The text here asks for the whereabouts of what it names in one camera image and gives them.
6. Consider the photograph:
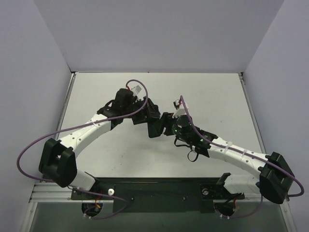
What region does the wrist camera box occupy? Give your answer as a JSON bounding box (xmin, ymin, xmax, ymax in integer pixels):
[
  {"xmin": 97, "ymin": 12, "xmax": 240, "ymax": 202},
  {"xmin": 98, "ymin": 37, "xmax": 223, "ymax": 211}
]
[
  {"xmin": 172, "ymin": 98, "xmax": 188, "ymax": 118},
  {"xmin": 130, "ymin": 85, "xmax": 143, "ymax": 101}
]

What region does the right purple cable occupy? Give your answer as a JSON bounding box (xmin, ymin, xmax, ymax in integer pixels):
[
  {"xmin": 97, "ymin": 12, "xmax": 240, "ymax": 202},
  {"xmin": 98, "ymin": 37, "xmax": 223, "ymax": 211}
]
[{"xmin": 180, "ymin": 95, "xmax": 305, "ymax": 197}]

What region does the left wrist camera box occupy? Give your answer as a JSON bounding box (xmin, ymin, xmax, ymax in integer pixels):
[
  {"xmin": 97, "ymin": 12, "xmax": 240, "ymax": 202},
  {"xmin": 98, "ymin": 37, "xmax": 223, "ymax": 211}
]
[{"xmin": 130, "ymin": 85, "xmax": 143, "ymax": 101}]

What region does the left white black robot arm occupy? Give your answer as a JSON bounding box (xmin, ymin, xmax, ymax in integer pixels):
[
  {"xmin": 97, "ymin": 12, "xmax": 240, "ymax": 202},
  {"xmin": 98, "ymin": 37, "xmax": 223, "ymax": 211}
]
[{"xmin": 39, "ymin": 88, "xmax": 160, "ymax": 199}]

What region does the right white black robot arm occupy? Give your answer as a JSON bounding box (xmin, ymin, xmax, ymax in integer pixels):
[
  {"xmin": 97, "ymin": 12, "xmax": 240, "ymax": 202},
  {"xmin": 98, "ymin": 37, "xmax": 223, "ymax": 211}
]
[{"xmin": 147, "ymin": 112, "xmax": 294, "ymax": 204}]

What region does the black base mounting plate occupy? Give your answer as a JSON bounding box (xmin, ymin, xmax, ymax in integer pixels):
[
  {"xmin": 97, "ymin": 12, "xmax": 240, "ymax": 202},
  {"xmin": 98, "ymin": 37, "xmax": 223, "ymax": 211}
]
[{"xmin": 71, "ymin": 175, "xmax": 244, "ymax": 213}]

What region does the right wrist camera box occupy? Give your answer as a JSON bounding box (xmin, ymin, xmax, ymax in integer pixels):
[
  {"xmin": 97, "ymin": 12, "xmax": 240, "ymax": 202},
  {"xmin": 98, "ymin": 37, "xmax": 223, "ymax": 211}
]
[{"xmin": 172, "ymin": 98, "xmax": 188, "ymax": 118}]

